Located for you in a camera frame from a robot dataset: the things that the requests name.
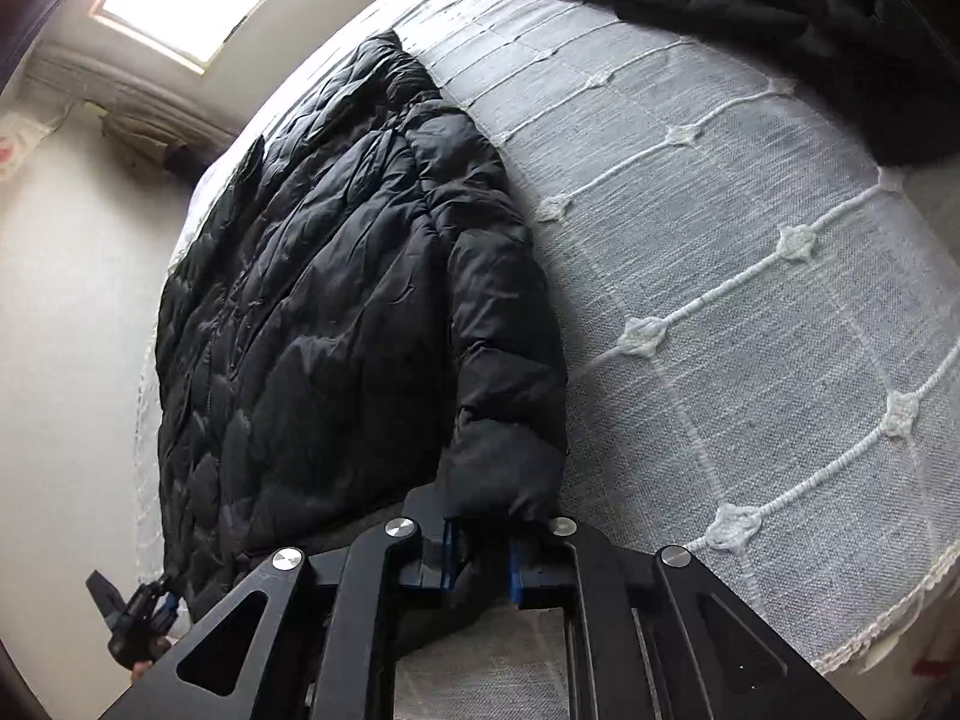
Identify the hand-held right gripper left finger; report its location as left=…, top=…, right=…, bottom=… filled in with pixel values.
left=97, top=487, right=461, bottom=720

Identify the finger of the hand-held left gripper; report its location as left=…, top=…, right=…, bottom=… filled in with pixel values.
left=148, top=577, right=179, bottom=629

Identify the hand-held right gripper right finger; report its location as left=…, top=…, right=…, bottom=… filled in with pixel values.
left=507, top=516, right=863, bottom=720

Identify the black quilted puffer jacket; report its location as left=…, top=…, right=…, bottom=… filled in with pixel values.
left=154, top=30, right=569, bottom=661

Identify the grey bedspread with white grid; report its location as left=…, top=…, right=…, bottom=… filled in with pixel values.
left=133, top=0, right=960, bottom=720

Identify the white plastic bag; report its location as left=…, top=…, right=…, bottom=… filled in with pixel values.
left=0, top=106, right=59, bottom=182

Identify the grey patterned curtain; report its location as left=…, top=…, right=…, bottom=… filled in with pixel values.
left=22, top=37, right=235, bottom=170

